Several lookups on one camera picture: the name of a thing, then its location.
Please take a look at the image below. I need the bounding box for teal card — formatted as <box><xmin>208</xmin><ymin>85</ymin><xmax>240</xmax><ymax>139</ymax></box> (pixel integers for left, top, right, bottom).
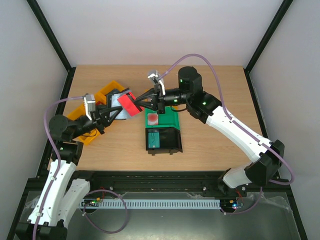
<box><xmin>147</xmin><ymin>132</ymin><xmax>160</xmax><ymax>149</ymax></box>

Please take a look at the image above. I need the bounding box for black aluminium frame rail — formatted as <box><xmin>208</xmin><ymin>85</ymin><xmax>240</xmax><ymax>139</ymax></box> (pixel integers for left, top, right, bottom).
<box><xmin>24</xmin><ymin>170</ymin><xmax>291</xmax><ymax>198</ymax></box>

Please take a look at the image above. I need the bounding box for green storage bin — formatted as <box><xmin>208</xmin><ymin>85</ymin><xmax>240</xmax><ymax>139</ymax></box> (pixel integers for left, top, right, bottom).
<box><xmin>144</xmin><ymin>106</ymin><xmax>180</xmax><ymax>130</ymax></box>

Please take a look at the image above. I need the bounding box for right black frame post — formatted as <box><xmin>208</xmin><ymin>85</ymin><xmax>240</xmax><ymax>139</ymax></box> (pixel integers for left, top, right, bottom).
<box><xmin>244</xmin><ymin>0</ymin><xmax>294</xmax><ymax>74</ymax></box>

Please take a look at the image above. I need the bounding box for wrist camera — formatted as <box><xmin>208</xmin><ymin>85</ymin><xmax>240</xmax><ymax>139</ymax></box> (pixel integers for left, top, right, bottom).
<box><xmin>83</xmin><ymin>93</ymin><xmax>96</xmax><ymax>121</ymax></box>
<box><xmin>147</xmin><ymin>70</ymin><xmax>166</xmax><ymax>97</ymax></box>

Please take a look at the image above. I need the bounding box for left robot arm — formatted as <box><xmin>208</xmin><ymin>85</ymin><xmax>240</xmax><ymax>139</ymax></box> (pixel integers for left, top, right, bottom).
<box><xmin>15</xmin><ymin>94</ymin><xmax>123</xmax><ymax>240</ymax></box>

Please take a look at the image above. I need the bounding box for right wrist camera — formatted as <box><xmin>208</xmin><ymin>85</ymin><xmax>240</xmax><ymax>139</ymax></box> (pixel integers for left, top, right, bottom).
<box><xmin>147</xmin><ymin>70</ymin><xmax>166</xmax><ymax>97</ymax></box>

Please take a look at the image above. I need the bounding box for black storage bin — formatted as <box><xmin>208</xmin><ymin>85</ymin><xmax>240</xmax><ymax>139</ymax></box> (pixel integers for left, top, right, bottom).
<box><xmin>145</xmin><ymin>127</ymin><xmax>183</xmax><ymax>156</ymax></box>

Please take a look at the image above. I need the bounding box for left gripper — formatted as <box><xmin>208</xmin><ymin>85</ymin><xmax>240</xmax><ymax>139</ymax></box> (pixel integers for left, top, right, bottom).
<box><xmin>71</xmin><ymin>105</ymin><xmax>123</xmax><ymax>140</ymax></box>

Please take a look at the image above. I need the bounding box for grey slotted cable duct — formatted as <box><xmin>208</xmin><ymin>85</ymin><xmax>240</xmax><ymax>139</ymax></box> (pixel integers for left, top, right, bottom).
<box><xmin>86</xmin><ymin>199</ymin><xmax>221</xmax><ymax>210</ymax></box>

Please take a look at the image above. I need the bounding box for red circle card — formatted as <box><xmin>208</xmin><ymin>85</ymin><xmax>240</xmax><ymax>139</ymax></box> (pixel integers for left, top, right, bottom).
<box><xmin>147</xmin><ymin>113</ymin><xmax>159</xmax><ymax>126</ymax></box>

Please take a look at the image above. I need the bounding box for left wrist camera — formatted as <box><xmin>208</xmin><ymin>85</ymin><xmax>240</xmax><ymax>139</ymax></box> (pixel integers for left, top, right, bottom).
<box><xmin>83</xmin><ymin>93</ymin><xmax>96</xmax><ymax>121</ymax></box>

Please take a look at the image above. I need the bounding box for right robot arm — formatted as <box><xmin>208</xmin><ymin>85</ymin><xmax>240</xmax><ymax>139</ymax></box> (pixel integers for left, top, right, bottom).
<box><xmin>133</xmin><ymin>66</ymin><xmax>285</xmax><ymax>196</ymax></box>

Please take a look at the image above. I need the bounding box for black frame post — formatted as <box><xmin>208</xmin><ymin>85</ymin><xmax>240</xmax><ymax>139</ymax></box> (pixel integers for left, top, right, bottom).
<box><xmin>244</xmin><ymin>0</ymin><xmax>294</xmax><ymax>74</ymax></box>
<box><xmin>26</xmin><ymin>0</ymin><xmax>73</xmax><ymax>73</ymax></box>

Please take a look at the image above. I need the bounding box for long yellow divided tray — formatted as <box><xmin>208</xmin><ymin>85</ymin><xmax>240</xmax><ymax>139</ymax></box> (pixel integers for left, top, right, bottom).
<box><xmin>67</xmin><ymin>81</ymin><xmax>125</xmax><ymax>145</ymax></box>

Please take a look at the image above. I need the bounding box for left black frame post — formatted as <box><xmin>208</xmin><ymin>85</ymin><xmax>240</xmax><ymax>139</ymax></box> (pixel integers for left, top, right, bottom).
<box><xmin>26</xmin><ymin>0</ymin><xmax>73</xmax><ymax>73</ymax></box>

